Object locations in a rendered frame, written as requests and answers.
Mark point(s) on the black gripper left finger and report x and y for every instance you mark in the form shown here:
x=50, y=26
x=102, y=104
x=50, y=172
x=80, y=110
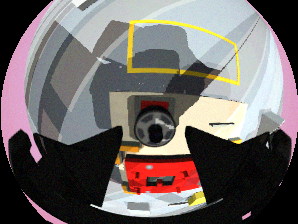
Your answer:
x=88, y=163

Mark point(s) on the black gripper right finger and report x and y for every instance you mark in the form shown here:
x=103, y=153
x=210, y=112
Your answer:
x=219, y=161

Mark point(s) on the yellow rectangular outline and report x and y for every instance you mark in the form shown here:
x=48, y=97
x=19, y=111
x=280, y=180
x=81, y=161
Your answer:
x=164, y=70

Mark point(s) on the grey wheel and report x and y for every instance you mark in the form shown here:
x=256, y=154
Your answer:
x=155, y=114

